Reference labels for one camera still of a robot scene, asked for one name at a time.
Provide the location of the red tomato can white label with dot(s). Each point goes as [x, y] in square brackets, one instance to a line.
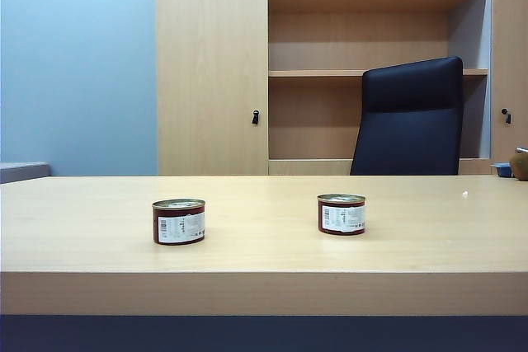
[178, 222]
[341, 215]

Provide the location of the black cabinet key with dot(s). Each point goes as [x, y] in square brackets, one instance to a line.
[255, 117]
[507, 116]

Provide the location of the light wooden shelf cabinet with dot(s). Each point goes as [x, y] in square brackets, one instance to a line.
[313, 65]

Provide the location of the black office chair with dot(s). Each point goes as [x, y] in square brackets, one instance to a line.
[408, 121]

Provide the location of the small blue cup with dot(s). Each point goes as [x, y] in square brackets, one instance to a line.
[502, 169]

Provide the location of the grey low furniture top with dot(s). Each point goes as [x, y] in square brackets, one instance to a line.
[24, 170]

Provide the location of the brown round fruit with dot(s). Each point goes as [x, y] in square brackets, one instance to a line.
[520, 165]

